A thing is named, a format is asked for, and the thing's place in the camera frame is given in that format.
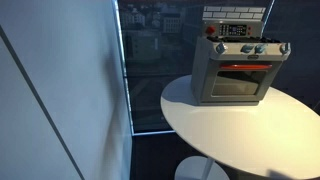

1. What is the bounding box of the white table pedestal base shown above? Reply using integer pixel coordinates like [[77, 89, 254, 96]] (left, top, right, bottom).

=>
[[174, 155, 231, 180]]

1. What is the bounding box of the grey toy stove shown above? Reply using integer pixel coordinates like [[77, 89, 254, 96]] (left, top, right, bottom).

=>
[[190, 5, 292, 107]]

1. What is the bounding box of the red oven door handle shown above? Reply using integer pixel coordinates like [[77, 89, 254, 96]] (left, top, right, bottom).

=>
[[219, 63, 273, 71]]

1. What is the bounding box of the grey oven door with window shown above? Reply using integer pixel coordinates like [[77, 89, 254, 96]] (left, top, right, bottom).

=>
[[205, 59, 284, 103]]

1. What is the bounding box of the red round stove knob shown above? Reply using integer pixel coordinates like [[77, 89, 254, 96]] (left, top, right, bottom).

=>
[[205, 25, 217, 35]]

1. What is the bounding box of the blue stove dial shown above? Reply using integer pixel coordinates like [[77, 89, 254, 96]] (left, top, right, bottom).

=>
[[254, 43, 268, 55], [279, 42, 292, 55], [215, 41, 228, 54], [240, 43, 255, 54]]

